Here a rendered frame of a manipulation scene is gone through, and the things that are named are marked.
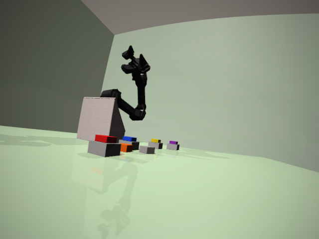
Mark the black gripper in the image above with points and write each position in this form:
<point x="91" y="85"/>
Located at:
<point x="141" y="65"/>

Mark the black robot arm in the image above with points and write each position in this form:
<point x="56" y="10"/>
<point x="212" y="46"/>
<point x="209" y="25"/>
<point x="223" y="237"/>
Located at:
<point x="141" y="81"/>

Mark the yellow button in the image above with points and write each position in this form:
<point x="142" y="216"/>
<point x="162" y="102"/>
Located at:
<point x="155" y="143"/>

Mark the orange block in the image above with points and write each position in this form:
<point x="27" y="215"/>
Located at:
<point x="126" y="147"/>

